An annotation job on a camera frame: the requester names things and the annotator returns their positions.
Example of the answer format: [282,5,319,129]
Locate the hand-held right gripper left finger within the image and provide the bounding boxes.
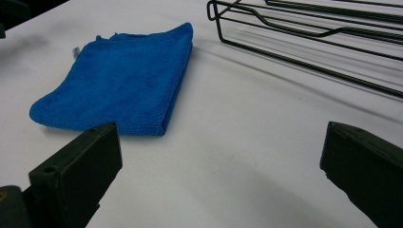
[22,122,124,228]

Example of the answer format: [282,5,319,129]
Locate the blue microfibre cloth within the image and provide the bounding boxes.
[29,22,195,137]

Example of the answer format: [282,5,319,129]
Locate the black wire rack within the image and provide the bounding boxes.
[206,0,403,100]

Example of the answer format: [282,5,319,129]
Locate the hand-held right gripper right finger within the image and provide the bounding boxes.
[319,121,403,228]

